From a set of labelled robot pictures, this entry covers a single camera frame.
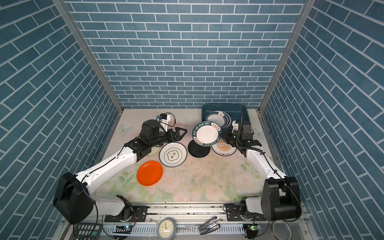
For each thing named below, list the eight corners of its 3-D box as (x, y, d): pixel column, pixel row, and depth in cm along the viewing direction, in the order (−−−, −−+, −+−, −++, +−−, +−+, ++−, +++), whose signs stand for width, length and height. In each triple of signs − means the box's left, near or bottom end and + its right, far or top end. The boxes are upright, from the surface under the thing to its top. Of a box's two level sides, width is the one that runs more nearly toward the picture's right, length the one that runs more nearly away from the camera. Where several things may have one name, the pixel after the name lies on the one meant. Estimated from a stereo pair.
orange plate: (135, 185, 85) (134, 184, 83) (141, 162, 94) (140, 160, 92) (160, 185, 85) (159, 184, 83) (164, 162, 94) (163, 160, 92)
